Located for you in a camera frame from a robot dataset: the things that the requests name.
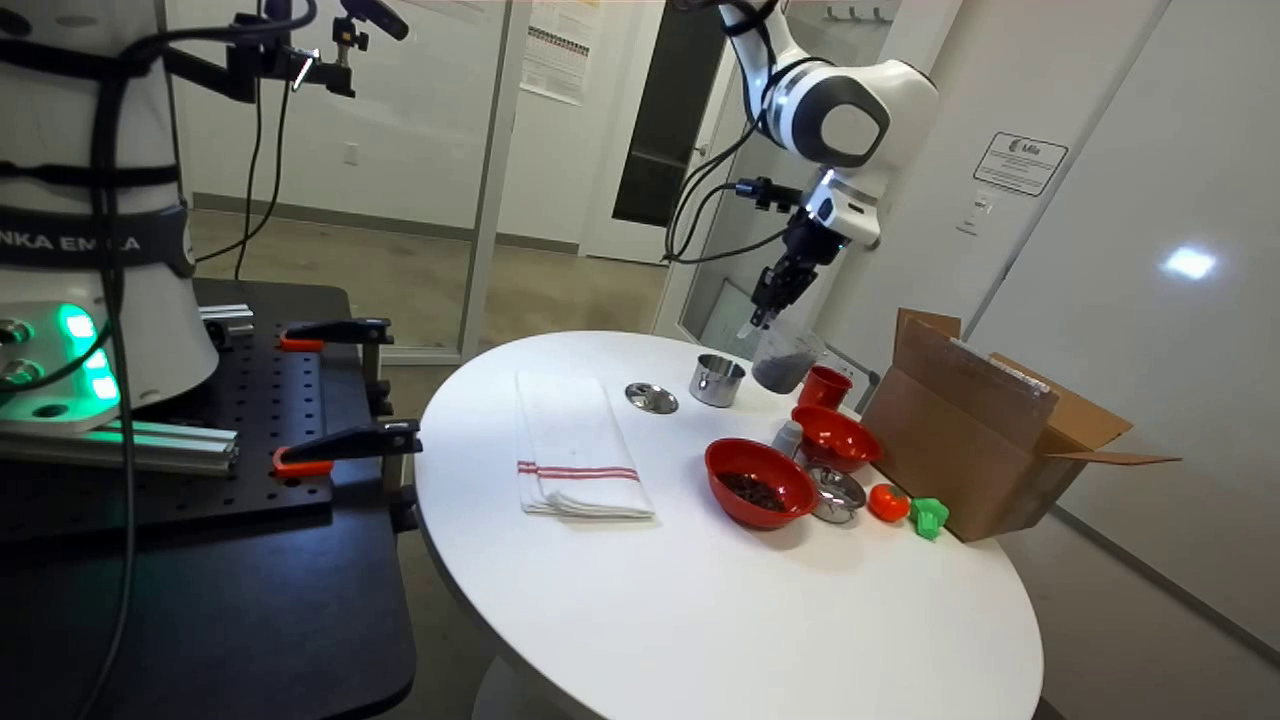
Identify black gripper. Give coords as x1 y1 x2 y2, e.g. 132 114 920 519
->
743 211 846 336

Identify small red bowl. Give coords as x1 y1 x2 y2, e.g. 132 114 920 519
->
789 402 883 476

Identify large red bowl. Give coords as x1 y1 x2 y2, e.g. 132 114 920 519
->
699 430 823 536

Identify small steel bowl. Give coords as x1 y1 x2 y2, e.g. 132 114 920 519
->
807 469 872 528

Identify steel cup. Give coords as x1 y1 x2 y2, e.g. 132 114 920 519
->
683 346 753 410

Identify red plastic cup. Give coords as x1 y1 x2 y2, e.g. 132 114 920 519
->
790 362 856 417

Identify flat steel dish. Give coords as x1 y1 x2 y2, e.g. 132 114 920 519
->
619 379 683 418

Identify orange toy item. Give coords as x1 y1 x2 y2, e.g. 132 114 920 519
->
863 478 915 528

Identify white door glass panel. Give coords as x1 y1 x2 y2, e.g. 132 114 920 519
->
577 0 756 271

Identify white towel red stripes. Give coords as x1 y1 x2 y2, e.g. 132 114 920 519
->
513 354 659 522

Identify brown cardboard box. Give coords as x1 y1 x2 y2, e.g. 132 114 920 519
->
856 303 1183 549

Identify green toy item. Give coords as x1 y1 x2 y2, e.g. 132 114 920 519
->
906 492 955 542

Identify white paper notice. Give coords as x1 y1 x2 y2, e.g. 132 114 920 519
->
515 21 601 106

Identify black perforated work table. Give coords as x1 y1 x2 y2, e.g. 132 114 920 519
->
0 275 418 720

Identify silver aluminium bar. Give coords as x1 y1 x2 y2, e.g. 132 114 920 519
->
0 417 247 485

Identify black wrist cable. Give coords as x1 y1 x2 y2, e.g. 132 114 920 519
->
659 114 807 271

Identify wall sign paper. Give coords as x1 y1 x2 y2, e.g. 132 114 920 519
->
967 124 1074 203

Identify white glass partition frame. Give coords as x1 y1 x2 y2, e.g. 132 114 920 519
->
455 0 540 361

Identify black clamp orange handle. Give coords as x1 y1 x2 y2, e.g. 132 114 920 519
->
272 312 400 369
268 417 422 487

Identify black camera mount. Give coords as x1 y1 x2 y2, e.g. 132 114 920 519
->
219 0 414 100

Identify white robot base with straps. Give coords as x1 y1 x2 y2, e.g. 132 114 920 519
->
0 0 223 418

